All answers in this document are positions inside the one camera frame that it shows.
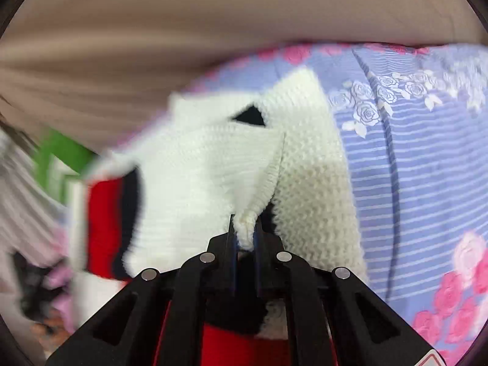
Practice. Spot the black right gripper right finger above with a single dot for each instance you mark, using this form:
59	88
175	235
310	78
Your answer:
333	318

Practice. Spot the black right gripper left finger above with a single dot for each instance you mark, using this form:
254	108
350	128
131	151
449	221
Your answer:
157	318

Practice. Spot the white knit sweater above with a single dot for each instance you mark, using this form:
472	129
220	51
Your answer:
273	160

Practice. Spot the white satin curtain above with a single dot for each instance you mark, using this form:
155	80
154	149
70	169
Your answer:
30	219

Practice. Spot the green plush pillow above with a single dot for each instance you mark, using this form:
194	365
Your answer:
59	159

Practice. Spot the floral pink purple bedspread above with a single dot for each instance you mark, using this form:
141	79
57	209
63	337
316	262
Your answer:
414	126

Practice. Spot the beige curtain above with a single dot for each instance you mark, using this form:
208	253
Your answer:
98	69

